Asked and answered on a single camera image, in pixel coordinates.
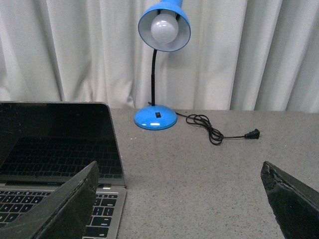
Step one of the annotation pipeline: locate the grey laptop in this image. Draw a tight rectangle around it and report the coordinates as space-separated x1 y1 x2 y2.
0 102 126 239

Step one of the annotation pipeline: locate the blue desk lamp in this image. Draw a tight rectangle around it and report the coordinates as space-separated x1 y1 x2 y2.
134 0 191 130

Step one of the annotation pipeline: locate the white curtain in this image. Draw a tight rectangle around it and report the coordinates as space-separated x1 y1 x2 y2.
0 0 319 113

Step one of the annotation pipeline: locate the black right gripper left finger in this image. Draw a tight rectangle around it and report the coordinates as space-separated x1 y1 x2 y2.
0 161 99 239

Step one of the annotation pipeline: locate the black lamp power cable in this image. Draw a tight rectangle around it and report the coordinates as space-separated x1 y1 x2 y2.
175 112 261 146

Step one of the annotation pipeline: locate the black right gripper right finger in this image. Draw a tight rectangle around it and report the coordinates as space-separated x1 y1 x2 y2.
260 161 319 239

